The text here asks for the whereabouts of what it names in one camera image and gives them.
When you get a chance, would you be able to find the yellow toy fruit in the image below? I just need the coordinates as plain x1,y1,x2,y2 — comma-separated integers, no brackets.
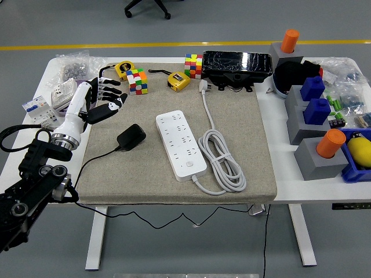
347,131,371,169

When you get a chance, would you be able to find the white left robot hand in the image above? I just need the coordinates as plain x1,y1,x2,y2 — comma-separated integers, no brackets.
53,76,129,142

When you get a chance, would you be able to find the rubik's cube with yellow face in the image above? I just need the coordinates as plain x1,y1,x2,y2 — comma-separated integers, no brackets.
184,53,203,79

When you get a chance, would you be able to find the thin black adapter cord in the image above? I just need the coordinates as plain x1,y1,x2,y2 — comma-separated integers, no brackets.
74,147,253,230

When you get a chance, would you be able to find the black office chair base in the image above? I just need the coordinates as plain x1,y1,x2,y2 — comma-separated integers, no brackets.
123,0,172,20

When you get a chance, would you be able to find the clear bag of metal nuts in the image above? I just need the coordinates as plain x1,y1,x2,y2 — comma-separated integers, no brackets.
48,50,108,87

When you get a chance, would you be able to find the white table leg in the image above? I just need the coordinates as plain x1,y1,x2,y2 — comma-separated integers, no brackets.
85,206,108,272
288,204,317,267

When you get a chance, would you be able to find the yellow tape measure black disc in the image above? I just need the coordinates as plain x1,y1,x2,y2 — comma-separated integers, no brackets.
98,60,134,85

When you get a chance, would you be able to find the clear bag of blue parts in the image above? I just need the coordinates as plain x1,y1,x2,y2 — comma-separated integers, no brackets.
336,82,371,116

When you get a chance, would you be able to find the black table control panel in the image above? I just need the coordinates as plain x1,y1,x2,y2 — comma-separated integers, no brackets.
332,203,371,210

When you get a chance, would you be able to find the rubik's cube with white face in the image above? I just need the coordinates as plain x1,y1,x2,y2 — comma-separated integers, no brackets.
126,68,150,96

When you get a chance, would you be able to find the grey-brown mat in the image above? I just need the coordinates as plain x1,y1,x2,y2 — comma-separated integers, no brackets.
75,62,278,206

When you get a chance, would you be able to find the clear bag of small parts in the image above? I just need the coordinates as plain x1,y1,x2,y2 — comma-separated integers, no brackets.
318,57,366,87

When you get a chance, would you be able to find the grey block with hole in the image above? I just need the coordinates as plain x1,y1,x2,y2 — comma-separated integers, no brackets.
284,85,312,111
286,105,337,145
294,138,350,182
268,42,304,73

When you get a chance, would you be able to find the black power adapter plug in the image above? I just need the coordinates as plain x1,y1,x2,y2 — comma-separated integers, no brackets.
116,123,147,152

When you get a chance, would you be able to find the black hanging cable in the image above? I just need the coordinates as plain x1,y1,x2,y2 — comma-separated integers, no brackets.
262,204,269,278

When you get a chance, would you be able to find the black device cracked screen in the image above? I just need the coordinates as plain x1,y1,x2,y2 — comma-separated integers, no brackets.
201,50,274,93

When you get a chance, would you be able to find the blue block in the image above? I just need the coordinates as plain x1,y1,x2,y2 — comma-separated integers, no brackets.
300,75,326,102
303,98,332,126

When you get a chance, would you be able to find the white blue circuit breaker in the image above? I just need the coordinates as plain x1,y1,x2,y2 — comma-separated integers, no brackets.
22,97,60,130

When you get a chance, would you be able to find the orange cylinder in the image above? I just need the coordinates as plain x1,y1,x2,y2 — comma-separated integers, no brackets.
315,129,347,159
280,28,300,54

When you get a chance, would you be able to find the metal bracket under table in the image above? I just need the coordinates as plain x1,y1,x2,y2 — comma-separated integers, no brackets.
248,204,272,217

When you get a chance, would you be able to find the white coiled power strip cord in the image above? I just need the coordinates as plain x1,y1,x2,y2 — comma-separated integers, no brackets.
190,79,248,196

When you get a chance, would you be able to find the white wall socket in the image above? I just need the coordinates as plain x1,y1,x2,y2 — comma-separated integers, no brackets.
51,78,78,110

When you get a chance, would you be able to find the white power strip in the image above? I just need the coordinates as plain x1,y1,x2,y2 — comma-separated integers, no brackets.
155,109,208,183

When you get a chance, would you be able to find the clear bag of beige parts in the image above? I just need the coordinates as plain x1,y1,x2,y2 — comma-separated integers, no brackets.
354,112,371,129

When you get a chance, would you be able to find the blue plastic bin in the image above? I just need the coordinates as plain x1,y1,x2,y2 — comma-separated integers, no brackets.
339,127,371,184

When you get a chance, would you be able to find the yellow tape measure black clip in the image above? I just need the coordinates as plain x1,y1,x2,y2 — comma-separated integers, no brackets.
148,68,191,93

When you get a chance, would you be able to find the small black component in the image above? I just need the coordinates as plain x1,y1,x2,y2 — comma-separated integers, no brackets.
329,112,346,129

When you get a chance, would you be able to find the black cap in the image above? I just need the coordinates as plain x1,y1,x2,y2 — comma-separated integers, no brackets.
274,60,322,93

